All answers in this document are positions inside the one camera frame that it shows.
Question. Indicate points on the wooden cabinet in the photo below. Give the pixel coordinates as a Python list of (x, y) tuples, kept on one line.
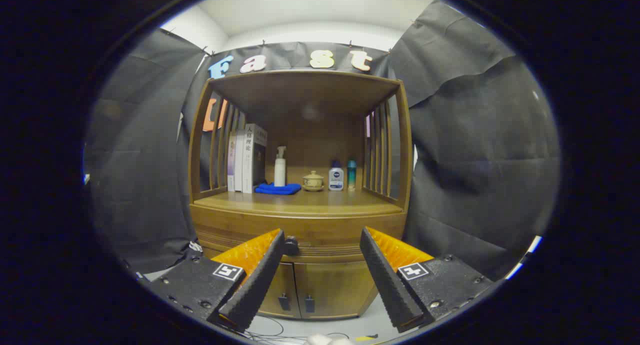
[(300, 92)]

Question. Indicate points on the yellow tape piece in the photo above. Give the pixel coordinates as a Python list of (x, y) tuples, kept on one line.
[(366, 338)]

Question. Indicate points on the pale purple book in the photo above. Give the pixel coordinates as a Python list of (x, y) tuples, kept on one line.
[(231, 160)]

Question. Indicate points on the wooden drawer with black knob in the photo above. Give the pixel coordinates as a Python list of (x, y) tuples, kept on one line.
[(325, 230)]

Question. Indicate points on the white book with dark cover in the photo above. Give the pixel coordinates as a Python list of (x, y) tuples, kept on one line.
[(248, 160)]

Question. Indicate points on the teal bottle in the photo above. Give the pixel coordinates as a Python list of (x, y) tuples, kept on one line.
[(351, 175)]

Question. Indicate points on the white bottle with blue cap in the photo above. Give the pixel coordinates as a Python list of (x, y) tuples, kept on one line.
[(336, 179)]

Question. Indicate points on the white pump bottle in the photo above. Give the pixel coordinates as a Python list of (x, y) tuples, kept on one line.
[(280, 174)]

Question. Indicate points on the beige lidded teacup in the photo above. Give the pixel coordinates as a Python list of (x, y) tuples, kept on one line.
[(313, 181)]

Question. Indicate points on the blue folded cloth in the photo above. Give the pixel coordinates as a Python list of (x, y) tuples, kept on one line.
[(277, 189)]

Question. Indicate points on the wooden cabinet door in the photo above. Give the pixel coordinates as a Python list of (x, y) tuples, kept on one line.
[(284, 284), (335, 285)]

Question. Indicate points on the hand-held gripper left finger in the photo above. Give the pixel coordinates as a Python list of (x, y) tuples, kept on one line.
[(257, 285)]

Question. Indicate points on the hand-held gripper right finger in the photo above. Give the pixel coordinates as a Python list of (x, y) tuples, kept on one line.
[(387, 285)]

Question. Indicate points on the wooden countertop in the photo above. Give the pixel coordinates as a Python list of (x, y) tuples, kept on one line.
[(340, 201)]

